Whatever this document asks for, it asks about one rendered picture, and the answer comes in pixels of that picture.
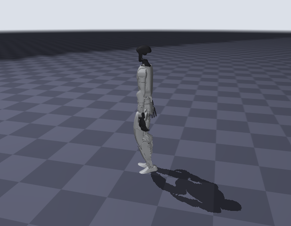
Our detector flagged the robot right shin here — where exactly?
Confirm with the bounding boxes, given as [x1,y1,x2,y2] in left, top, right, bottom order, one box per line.
[146,135,153,166]

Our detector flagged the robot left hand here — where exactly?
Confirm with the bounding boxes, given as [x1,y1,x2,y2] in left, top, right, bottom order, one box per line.
[138,113,149,132]

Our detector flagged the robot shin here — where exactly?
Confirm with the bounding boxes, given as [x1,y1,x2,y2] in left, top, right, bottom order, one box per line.
[146,135,153,166]
[138,141,153,169]

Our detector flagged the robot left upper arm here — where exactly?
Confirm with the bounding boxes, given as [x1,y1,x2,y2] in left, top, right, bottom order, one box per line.
[137,69,147,96]

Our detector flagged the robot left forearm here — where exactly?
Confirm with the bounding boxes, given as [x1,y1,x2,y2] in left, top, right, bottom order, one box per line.
[137,92,145,117]

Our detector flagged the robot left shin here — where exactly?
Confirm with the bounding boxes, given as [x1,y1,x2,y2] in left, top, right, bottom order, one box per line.
[138,141,153,169]

